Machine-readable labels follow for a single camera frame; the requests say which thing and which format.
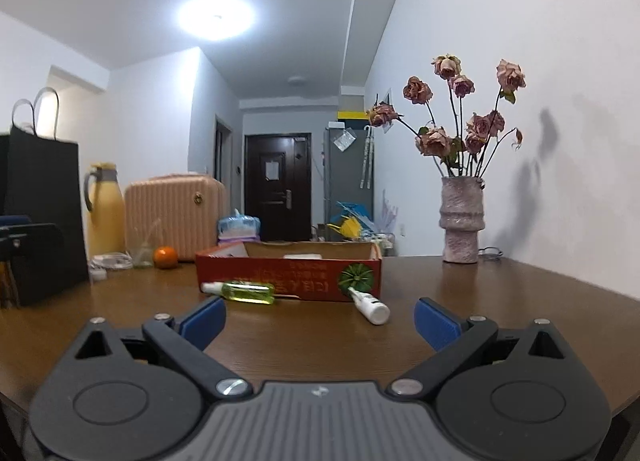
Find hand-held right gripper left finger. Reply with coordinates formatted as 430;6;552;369
75;297;253;399

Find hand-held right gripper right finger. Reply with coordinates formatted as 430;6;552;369
387;297;566;398

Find printed cardboard box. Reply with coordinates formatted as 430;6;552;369
195;241;383;303

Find green spray bottle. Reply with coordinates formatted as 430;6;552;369
200;280;277;306

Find white tube bottle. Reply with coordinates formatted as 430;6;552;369
347;287;391;326

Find orange fruit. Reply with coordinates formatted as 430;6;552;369
153;246;179;270

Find black paper bag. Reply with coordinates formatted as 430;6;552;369
0;87;90;309

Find yellow thermos jug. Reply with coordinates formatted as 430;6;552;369
83;162;126;258

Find clear glass bottle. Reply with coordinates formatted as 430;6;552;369
131;218;162;269

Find blue tissue pack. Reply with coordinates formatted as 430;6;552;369
217;210;262;238

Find pink textured vase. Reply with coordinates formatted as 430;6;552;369
439;176;486;264

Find pink ribbed suitcase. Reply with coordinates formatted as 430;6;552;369
124;173;228;263

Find yellow blue plastic item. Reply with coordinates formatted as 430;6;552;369
327;201;373;242

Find dark brown door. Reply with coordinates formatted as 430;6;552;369
244;133;312;243

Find grey refrigerator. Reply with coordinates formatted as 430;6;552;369
324;126;375;242

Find hanging folded umbrella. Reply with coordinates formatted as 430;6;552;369
361;125;375;190

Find clear plastic bag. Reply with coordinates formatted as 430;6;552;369
332;128;357;152

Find dried pink roses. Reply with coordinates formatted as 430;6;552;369
367;53;527;179

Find round ceiling light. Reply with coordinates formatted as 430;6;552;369
175;0;257;42

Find white coiled cable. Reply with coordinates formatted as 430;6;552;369
88;252;135;283

